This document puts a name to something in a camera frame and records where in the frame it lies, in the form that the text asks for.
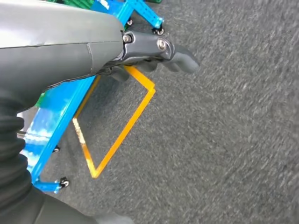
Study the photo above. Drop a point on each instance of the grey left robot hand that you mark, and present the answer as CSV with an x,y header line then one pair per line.
x,y
58,46

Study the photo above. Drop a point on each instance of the blue metal shelf rack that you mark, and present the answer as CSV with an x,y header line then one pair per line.
x,y
53,117

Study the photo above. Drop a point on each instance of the yellow floor tape square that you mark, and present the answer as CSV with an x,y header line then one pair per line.
x,y
121,139

